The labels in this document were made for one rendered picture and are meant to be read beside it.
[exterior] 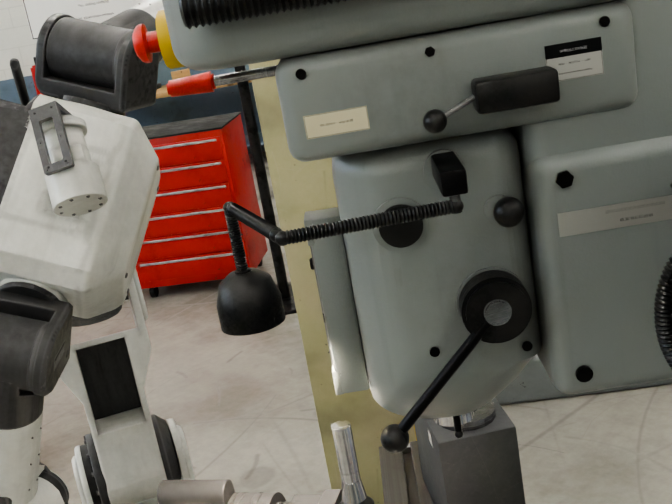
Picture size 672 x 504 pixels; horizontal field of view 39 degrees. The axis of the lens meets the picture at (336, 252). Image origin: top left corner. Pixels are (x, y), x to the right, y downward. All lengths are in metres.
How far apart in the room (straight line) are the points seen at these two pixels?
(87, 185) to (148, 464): 0.69
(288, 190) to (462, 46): 1.94
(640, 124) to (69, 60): 0.80
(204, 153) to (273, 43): 4.75
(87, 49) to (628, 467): 2.56
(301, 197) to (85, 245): 1.60
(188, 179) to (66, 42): 4.31
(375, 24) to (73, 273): 0.57
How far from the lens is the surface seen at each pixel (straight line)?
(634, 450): 3.57
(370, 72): 0.89
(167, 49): 0.99
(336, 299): 1.04
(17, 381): 1.24
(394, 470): 1.74
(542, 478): 3.43
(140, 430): 1.70
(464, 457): 1.45
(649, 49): 0.94
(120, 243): 1.29
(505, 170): 0.94
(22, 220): 1.28
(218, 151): 5.59
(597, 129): 0.94
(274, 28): 0.87
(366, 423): 3.07
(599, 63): 0.92
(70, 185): 1.17
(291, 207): 2.81
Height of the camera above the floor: 1.81
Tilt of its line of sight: 17 degrees down
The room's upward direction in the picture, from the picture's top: 10 degrees counter-clockwise
